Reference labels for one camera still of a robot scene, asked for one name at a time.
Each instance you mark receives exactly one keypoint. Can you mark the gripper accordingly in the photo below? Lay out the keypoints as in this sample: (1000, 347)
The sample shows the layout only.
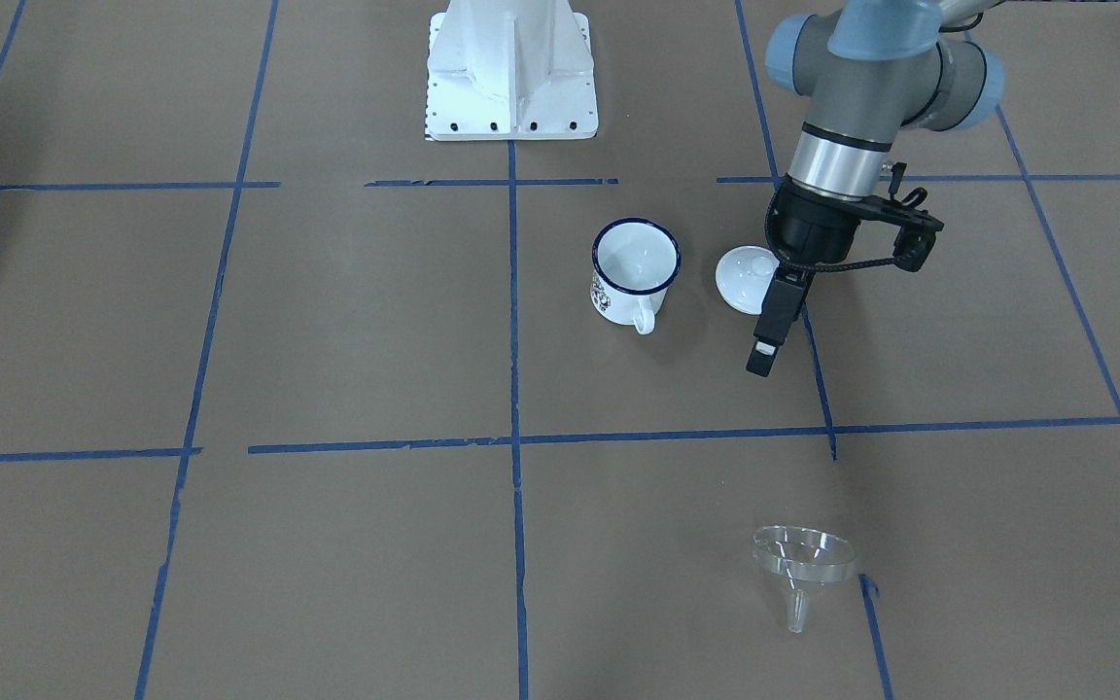
(810, 227)

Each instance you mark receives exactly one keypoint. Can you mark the white mug lid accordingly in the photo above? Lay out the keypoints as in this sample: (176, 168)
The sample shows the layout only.
(743, 276)

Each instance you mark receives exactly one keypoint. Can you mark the clear glass funnel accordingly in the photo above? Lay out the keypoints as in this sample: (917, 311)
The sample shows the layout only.
(802, 562)

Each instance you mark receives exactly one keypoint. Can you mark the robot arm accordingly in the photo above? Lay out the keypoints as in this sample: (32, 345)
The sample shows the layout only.
(870, 70)

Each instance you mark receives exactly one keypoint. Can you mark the white enamel mug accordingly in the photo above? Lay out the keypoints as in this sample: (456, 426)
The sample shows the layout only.
(634, 263)

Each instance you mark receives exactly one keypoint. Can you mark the brown paper table cover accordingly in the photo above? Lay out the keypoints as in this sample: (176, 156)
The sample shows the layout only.
(295, 404)

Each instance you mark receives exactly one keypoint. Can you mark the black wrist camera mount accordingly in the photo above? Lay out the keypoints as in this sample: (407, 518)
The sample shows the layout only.
(916, 229)

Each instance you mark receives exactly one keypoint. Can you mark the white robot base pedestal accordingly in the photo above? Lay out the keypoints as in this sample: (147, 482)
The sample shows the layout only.
(499, 70)

